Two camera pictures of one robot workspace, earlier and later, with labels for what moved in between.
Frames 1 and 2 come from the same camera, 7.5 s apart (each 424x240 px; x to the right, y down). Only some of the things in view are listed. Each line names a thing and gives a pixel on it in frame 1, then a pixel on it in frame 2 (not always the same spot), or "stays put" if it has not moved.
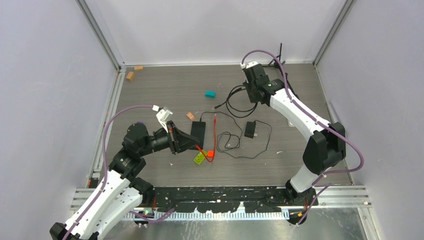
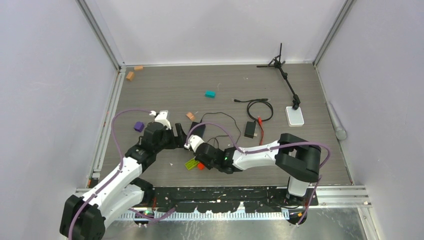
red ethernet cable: (214, 147) → (260, 121)
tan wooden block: (191, 116) stays put
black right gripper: (251, 96) → (209, 166)
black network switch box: (198, 130) stays put
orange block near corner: (130, 76) stays put
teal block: (210, 94) stays put
